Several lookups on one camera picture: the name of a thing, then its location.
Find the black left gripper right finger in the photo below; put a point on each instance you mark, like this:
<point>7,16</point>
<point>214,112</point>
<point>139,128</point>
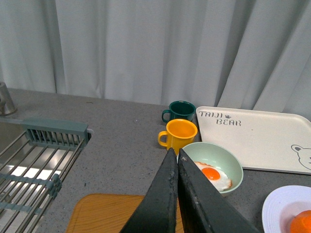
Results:
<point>202,207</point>

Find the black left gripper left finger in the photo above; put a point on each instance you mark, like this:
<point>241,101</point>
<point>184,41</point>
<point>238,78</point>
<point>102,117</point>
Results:
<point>157,211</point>

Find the white round deep plate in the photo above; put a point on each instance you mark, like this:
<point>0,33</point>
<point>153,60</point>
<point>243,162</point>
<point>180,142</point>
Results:
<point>282,205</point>

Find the orange mandarin fruit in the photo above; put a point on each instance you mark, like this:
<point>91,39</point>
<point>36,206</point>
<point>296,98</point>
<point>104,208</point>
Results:
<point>301,223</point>

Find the fake fried egg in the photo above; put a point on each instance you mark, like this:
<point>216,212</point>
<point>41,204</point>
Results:
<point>217,177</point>

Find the light green bowl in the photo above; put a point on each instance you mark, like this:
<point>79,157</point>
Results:
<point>218,157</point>

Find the wooden cutting board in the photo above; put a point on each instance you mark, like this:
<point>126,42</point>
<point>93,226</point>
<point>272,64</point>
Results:
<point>107,213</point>

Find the yellow mug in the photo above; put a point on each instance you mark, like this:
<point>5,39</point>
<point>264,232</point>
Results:
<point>178,134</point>

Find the beige bear serving tray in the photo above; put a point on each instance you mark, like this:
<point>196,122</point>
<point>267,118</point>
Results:
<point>260,140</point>

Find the dark green mug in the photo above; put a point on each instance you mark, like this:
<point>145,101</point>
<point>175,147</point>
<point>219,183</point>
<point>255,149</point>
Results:
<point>179,110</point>

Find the green sink drying rack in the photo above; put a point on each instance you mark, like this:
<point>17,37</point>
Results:
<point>36,155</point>

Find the white curtain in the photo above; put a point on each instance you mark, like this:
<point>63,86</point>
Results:
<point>244,54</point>

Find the steel faucet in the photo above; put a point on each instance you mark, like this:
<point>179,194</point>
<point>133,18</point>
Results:
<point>7,106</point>

